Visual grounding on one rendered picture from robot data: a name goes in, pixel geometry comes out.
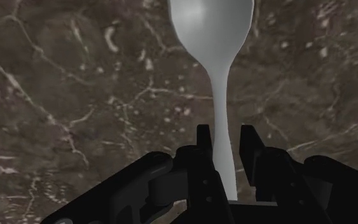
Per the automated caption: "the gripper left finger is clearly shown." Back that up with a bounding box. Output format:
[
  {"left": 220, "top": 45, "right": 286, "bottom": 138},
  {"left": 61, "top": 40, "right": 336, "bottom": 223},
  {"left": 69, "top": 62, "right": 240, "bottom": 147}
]
[{"left": 39, "top": 124, "right": 236, "bottom": 224}]

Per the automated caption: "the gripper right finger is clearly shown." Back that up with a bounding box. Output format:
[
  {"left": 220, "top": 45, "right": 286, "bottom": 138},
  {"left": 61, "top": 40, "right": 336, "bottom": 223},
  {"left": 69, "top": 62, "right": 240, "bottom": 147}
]
[{"left": 238, "top": 124, "right": 358, "bottom": 224}]

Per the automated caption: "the white spoon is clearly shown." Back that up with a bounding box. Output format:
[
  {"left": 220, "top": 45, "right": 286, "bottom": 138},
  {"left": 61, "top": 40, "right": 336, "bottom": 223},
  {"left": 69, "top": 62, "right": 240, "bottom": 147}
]
[{"left": 167, "top": 0, "right": 255, "bottom": 202}]

